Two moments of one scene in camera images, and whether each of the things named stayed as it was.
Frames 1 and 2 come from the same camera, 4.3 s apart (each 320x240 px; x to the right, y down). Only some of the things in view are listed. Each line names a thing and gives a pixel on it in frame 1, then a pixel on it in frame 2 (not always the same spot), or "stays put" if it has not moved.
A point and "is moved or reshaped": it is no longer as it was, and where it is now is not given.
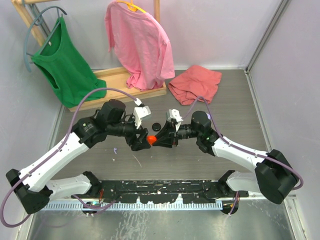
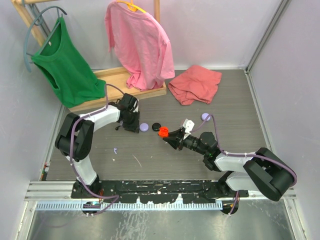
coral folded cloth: x=194 y=82 stays put
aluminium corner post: x=274 y=21 stays put
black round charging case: x=156 y=126 stays put
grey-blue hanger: x=56 y=27 stays put
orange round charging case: x=151 y=139 is moved or reshaped
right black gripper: x=170 y=134 -> x=175 y=141
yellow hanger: x=132 y=7 stays put
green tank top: x=66 y=64 stays put
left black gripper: x=132 y=140 -> x=134 y=127
